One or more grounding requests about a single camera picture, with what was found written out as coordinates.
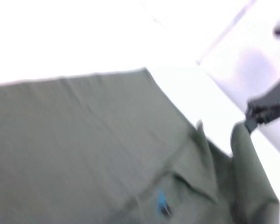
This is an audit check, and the dark green FREE t-shirt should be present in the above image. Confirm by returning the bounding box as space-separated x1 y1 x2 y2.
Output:
0 67 280 224

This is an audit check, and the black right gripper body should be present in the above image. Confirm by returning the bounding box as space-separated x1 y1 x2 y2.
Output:
247 71 280 126

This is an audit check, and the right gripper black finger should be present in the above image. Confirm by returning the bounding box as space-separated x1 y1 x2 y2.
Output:
244 108 262 135

